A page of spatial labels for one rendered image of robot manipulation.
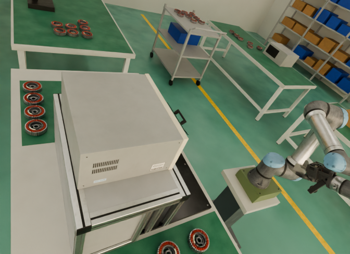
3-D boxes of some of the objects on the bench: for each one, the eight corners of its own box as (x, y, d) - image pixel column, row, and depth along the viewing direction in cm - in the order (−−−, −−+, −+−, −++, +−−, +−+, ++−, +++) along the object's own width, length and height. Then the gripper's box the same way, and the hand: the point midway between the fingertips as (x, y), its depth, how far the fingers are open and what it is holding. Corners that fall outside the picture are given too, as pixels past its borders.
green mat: (141, 82, 207) (141, 81, 207) (168, 129, 172) (168, 129, 172) (19, 80, 157) (19, 80, 157) (22, 145, 123) (22, 145, 122)
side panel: (134, 235, 108) (150, 203, 88) (136, 241, 107) (153, 211, 86) (72, 258, 94) (74, 227, 74) (73, 265, 92) (76, 236, 72)
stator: (205, 231, 121) (208, 229, 119) (208, 254, 113) (211, 252, 111) (186, 229, 119) (188, 226, 116) (187, 252, 111) (190, 250, 108)
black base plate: (167, 131, 170) (168, 129, 168) (210, 208, 133) (212, 206, 132) (105, 139, 145) (105, 136, 144) (137, 236, 108) (138, 234, 107)
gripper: (343, 169, 106) (301, 152, 124) (327, 176, 101) (286, 157, 119) (339, 185, 109) (299, 166, 127) (323, 192, 104) (284, 172, 122)
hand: (294, 167), depth 123 cm, fingers open, 6 cm apart
